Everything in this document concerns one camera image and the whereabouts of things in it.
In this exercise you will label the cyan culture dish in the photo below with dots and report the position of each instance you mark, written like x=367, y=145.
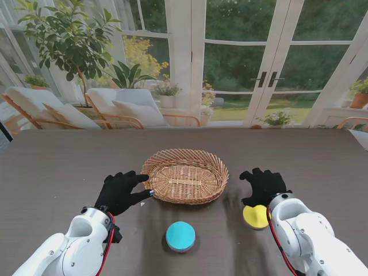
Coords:
x=180, y=235

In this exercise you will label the white paper sheet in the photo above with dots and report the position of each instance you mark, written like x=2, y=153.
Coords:
x=360, y=139

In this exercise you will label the oval wicker basket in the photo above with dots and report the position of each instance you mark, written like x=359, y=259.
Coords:
x=184, y=181

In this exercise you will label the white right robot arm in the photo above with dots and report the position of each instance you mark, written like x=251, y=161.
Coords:
x=310, y=230

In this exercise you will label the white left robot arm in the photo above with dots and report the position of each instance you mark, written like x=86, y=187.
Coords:
x=74, y=247

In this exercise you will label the yellow culture dish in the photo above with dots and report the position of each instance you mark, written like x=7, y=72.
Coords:
x=256, y=220

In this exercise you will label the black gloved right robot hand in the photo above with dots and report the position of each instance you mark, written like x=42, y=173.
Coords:
x=267, y=185

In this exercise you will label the printed conservatory backdrop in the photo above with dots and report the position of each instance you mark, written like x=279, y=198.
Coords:
x=230, y=57

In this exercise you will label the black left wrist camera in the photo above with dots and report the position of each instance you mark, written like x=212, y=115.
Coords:
x=115, y=233

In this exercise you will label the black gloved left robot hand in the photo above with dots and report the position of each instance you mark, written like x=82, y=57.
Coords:
x=116, y=194

